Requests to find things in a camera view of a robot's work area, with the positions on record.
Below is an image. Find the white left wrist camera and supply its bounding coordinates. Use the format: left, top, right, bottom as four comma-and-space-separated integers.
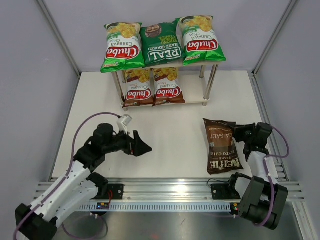
117, 114, 133, 135

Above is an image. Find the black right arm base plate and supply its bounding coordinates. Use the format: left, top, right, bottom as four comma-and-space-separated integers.
207, 178, 241, 200

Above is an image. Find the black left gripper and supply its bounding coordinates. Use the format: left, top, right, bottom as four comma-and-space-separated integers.
103, 127, 152, 157

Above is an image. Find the green Chuba cassava chips bag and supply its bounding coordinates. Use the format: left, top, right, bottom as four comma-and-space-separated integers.
100, 22, 146, 73

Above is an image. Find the brown Chuba barbeque bag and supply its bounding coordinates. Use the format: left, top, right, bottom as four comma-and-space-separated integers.
152, 67, 186, 107
122, 69, 154, 108

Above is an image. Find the aluminium mounting rail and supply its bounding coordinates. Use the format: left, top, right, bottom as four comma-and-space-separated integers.
34, 177, 305, 202

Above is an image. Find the brown Kettle sea salt bag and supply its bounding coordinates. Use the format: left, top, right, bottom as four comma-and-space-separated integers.
203, 118, 243, 175

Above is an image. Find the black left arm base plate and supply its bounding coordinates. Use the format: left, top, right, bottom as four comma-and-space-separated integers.
93, 183, 124, 200

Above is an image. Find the green REAL chips bag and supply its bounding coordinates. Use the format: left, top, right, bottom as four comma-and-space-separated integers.
140, 20, 185, 67

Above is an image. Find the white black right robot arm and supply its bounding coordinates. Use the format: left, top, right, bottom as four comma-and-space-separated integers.
226, 122, 288, 230

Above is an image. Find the white slotted cable duct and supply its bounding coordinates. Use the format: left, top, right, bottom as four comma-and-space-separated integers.
76, 201, 231, 213

